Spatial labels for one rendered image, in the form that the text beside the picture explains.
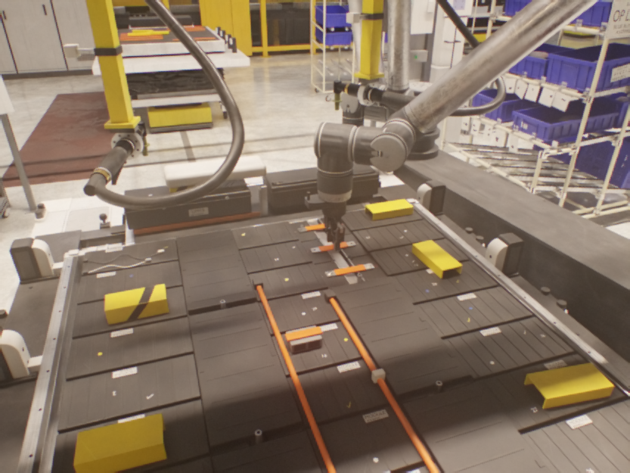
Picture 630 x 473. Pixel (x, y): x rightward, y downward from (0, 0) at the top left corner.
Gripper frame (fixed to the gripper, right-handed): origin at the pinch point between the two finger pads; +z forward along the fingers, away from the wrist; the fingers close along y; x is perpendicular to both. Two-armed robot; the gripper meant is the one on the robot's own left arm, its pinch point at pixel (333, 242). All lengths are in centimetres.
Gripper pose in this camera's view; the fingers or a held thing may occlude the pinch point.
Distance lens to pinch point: 156.3
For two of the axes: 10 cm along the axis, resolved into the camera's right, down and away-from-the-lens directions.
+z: 0.0, 8.7, 5.0
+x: -9.5, 1.6, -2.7
